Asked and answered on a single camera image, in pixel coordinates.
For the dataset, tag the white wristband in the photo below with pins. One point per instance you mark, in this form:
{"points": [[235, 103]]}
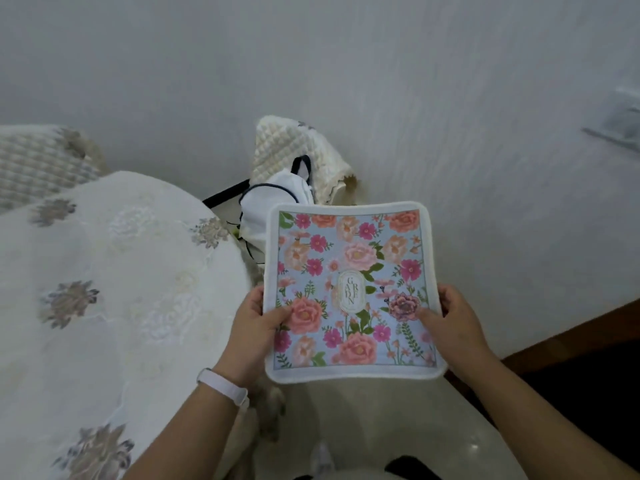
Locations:
{"points": [[223, 386]]}

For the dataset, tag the person's right thumb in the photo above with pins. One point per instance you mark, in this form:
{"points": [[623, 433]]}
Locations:
{"points": [[428, 317]]}

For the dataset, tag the beige quilted chair cover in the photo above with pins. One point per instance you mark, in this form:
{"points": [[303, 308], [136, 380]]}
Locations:
{"points": [[42, 162]]}

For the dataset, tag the white embroidered tablecloth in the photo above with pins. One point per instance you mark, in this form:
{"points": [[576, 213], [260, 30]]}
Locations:
{"points": [[110, 319]]}

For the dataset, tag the person's left hand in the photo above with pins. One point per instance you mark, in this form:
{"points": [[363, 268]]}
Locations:
{"points": [[250, 339]]}

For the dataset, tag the person's left thumb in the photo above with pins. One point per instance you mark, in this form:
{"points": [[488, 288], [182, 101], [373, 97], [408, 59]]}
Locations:
{"points": [[280, 316]]}

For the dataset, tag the person's right hand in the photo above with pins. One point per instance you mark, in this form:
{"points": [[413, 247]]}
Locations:
{"points": [[457, 329]]}

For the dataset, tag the person's right forearm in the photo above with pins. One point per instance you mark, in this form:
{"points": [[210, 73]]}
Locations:
{"points": [[540, 424]]}

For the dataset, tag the floral seat cushion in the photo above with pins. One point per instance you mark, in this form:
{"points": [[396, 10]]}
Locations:
{"points": [[350, 289]]}

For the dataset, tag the person's left forearm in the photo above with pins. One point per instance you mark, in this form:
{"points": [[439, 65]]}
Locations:
{"points": [[185, 429]]}

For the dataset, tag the cream quilted chair cover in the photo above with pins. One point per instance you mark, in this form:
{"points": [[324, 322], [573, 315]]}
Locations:
{"points": [[295, 152]]}

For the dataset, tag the dark wooden baseboard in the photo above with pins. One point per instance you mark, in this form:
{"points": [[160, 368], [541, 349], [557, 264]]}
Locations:
{"points": [[565, 344]]}

